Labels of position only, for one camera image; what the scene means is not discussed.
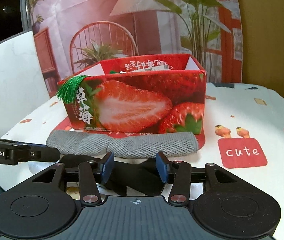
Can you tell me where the grey knitted cloth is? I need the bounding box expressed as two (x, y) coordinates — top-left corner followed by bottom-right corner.
(46, 130), (199, 159)

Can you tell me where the printed room backdrop poster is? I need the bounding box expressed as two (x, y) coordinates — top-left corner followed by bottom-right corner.
(20, 0), (243, 95)

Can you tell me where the white marble board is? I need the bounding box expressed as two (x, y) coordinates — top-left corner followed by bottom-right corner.
(0, 30), (50, 137)

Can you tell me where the green tassel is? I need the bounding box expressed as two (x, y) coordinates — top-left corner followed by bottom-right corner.
(56, 75), (88, 104)

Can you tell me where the white patterned table mat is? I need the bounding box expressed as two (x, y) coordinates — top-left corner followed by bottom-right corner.
(0, 81), (284, 240)

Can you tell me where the red strawberry cardboard box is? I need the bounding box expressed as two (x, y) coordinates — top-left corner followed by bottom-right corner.
(57, 54), (206, 146)

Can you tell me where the yellow panel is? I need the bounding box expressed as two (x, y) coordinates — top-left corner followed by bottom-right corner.
(238, 0), (284, 98)

